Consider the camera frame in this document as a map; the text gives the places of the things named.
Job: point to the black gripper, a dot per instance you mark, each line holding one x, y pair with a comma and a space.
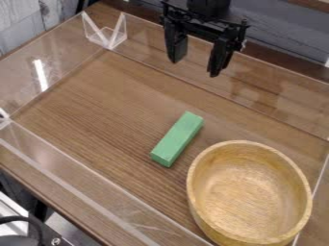
206, 19

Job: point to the green rectangular block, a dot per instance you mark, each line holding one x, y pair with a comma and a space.
170, 146

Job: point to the brown wooden bowl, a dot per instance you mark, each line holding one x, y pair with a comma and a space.
249, 195

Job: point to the clear acrylic corner bracket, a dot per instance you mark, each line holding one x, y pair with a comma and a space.
107, 37

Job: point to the clear acrylic enclosure walls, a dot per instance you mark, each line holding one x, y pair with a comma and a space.
85, 110

